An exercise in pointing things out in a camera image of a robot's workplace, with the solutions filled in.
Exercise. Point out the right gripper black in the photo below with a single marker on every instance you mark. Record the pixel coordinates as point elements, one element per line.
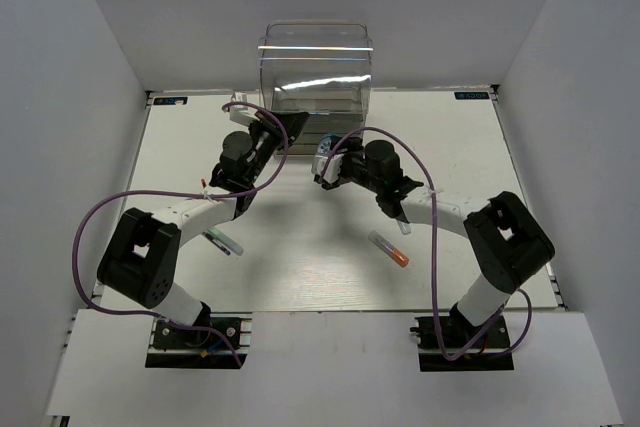
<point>355,145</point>

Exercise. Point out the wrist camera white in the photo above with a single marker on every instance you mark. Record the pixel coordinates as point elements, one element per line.
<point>325,169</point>
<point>240,112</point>

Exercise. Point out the blue white patterned jar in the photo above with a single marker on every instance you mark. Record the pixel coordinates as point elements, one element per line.
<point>326,146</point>

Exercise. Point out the blue capped glue tube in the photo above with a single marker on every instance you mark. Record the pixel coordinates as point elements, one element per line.
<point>404,227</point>

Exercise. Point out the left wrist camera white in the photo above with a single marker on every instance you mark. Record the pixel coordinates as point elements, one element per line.
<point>240,112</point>

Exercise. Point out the clear acrylic drawer organizer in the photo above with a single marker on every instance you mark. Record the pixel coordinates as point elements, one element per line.
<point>322,67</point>

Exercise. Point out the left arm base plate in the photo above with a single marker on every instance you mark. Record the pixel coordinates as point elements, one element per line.
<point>172,348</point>

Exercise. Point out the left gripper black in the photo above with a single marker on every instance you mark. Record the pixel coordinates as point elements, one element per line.
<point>293,123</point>

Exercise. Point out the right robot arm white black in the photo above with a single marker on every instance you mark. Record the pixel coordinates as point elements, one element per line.
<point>508,243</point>

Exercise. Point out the green capped glue tube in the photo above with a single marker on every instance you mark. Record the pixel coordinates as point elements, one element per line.
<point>231,244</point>

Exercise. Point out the orange capped glue tube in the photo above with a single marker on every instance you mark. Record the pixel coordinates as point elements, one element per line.
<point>388,248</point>

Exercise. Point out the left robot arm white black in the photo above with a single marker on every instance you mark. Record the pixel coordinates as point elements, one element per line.
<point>141,257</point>

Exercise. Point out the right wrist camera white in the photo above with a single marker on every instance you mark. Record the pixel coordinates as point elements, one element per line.
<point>325,169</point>

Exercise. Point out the purple pen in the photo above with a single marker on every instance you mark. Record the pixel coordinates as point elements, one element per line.
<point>217,243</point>

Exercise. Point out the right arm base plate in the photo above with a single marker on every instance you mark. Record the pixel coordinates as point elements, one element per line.
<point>483,356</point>

